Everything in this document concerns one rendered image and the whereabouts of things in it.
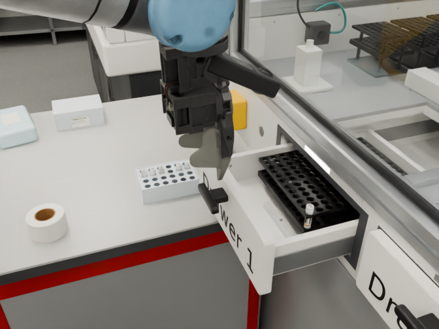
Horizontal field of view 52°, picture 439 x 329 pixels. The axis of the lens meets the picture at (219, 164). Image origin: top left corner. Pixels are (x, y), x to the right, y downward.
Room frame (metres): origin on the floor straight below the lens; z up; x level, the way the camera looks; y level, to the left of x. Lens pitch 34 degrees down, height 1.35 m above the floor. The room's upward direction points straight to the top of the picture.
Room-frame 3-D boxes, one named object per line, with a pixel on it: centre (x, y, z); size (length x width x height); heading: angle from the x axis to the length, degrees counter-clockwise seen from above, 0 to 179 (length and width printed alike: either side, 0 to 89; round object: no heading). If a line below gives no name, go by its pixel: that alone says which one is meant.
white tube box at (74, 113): (1.10, 0.38, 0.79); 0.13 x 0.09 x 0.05; 109
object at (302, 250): (0.65, -0.21, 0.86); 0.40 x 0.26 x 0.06; 110
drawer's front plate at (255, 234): (0.58, -0.02, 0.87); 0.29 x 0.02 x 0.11; 20
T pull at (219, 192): (0.57, 0.01, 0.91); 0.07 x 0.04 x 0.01; 20
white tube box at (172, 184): (0.79, 0.11, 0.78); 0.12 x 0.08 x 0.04; 109
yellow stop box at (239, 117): (0.93, -0.03, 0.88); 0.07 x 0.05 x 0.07; 20
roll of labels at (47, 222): (0.65, 0.33, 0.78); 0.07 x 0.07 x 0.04
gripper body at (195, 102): (0.56, 0.03, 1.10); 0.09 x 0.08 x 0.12; 110
